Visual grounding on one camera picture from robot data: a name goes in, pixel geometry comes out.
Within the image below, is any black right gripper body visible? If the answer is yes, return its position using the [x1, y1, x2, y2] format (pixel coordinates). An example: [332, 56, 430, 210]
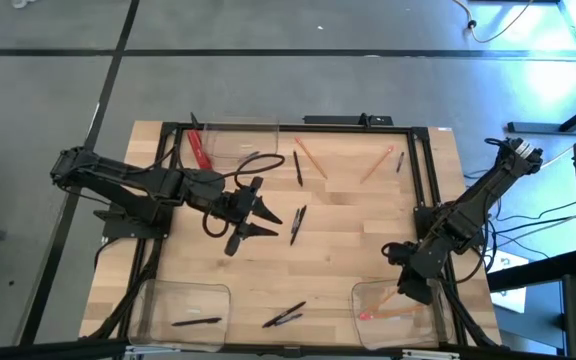
[396, 272, 437, 306]

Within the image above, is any clear plastic bin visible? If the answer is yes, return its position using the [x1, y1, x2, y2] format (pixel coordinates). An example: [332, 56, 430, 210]
[127, 278, 233, 353]
[201, 117, 280, 170]
[351, 274, 458, 356]

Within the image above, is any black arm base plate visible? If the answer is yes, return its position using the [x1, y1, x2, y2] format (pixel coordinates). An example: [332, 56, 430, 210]
[413, 204, 487, 247]
[92, 198, 174, 240]

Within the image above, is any white cable with black plug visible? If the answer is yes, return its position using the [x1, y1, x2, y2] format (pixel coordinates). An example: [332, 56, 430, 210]
[451, 0, 537, 45]

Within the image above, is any black cable bundle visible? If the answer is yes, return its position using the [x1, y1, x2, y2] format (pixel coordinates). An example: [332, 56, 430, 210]
[426, 244, 500, 350]
[87, 238, 165, 342]

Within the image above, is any black aluminium table frame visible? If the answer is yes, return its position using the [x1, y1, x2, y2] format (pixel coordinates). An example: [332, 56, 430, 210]
[81, 121, 503, 354]

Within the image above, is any red stapler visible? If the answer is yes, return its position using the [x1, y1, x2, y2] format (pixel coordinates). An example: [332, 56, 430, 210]
[186, 128, 215, 171]

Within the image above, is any black looped cable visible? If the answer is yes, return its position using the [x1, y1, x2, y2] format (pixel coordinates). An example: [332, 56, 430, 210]
[201, 152, 287, 240]
[380, 241, 412, 269]

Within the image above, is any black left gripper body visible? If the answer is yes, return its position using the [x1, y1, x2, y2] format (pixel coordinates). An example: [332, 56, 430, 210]
[220, 175, 265, 257]

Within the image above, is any long black device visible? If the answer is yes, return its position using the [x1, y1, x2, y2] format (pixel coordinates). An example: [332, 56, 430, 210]
[302, 112, 395, 128]

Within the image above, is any black metal beam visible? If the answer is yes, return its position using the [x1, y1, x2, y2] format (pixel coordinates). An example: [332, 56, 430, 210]
[506, 92, 576, 136]

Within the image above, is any white paper sheet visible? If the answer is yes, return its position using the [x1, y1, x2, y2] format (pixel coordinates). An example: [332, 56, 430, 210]
[487, 248, 532, 315]

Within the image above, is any orange pencil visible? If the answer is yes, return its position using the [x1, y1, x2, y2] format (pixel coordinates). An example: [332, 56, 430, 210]
[359, 145, 396, 185]
[294, 136, 329, 180]
[359, 305, 427, 322]
[367, 288, 400, 314]

